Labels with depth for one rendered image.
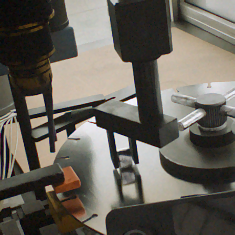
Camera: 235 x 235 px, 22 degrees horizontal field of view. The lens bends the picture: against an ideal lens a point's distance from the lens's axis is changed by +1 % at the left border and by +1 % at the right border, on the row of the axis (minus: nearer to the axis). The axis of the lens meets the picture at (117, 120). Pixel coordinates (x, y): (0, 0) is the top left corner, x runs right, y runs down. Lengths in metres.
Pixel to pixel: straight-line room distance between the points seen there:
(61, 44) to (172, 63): 0.68
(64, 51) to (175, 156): 0.22
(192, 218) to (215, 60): 1.10
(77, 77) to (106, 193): 0.84
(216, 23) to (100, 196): 1.03
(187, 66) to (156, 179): 0.81
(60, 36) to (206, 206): 0.47
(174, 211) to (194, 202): 0.01
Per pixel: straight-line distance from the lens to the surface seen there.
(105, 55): 1.50
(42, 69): 0.50
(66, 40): 0.73
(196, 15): 1.63
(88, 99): 0.81
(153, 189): 0.56
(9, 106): 1.25
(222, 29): 1.52
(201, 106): 0.58
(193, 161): 0.58
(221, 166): 0.57
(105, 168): 0.60
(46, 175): 0.55
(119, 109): 0.57
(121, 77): 1.35
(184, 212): 0.29
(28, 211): 0.63
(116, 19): 0.49
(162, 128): 0.52
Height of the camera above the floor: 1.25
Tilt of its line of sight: 26 degrees down
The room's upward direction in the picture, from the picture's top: 9 degrees counter-clockwise
